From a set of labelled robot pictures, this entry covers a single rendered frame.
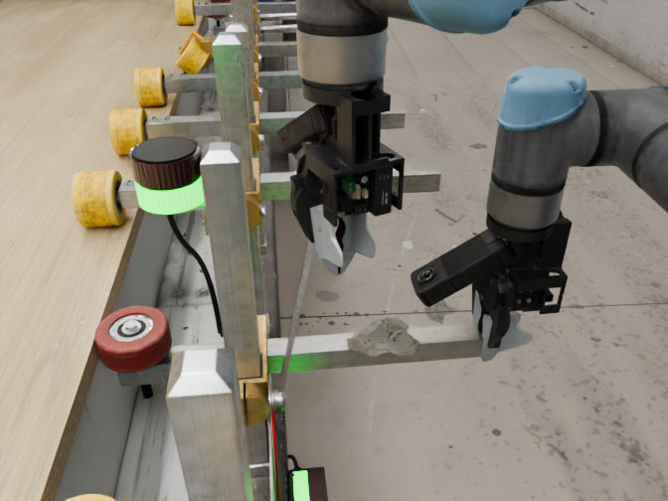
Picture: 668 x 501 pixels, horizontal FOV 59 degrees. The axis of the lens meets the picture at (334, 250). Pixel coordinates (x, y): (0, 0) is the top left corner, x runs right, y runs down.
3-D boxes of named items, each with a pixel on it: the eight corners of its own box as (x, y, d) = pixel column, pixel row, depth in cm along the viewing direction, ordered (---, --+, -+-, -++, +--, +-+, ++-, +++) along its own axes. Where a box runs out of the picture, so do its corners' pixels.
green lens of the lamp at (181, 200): (208, 181, 57) (205, 160, 55) (204, 212, 52) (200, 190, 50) (144, 184, 56) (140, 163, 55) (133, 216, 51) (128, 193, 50)
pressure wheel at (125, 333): (184, 369, 76) (171, 298, 70) (177, 417, 70) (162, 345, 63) (120, 374, 76) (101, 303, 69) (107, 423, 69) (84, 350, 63)
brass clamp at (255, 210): (265, 186, 92) (262, 156, 89) (266, 232, 81) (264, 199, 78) (225, 188, 92) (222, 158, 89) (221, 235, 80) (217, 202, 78)
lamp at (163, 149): (226, 316, 66) (202, 134, 54) (224, 351, 61) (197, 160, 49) (172, 320, 65) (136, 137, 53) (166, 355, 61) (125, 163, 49)
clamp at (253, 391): (268, 343, 77) (266, 313, 74) (270, 425, 66) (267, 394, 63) (225, 347, 76) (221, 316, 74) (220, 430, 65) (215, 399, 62)
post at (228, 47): (266, 328, 99) (242, 29, 72) (266, 342, 96) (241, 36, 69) (246, 329, 98) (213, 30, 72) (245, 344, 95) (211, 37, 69)
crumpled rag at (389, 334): (411, 317, 75) (413, 302, 74) (423, 355, 69) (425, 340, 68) (342, 322, 74) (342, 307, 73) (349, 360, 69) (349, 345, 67)
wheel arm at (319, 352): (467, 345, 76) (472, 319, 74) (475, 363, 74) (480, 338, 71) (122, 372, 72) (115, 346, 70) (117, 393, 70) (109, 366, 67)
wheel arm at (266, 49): (361, 51, 153) (362, 39, 151) (363, 54, 151) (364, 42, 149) (219, 55, 150) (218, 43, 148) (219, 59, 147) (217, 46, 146)
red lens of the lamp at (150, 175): (205, 157, 55) (202, 135, 54) (200, 187, 50) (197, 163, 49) (139, 160, 55) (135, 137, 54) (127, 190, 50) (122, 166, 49)
